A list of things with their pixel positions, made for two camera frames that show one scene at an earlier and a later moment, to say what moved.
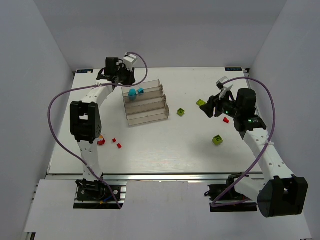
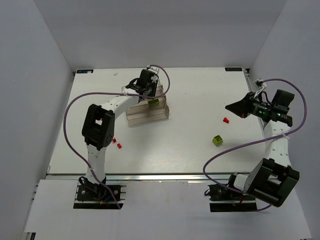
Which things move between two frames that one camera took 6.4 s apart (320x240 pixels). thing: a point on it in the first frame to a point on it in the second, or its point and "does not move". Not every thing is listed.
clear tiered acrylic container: [145, 102] does not move
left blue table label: [84, 71] does not move
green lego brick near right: [217, 140] does not move
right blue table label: [233, 69] does not move
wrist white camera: [219, 83] to [259, 82]
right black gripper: [216, 106] to [249, 105]
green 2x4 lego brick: [200, 102] to [153, 101]
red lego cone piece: [226, 120] does not move
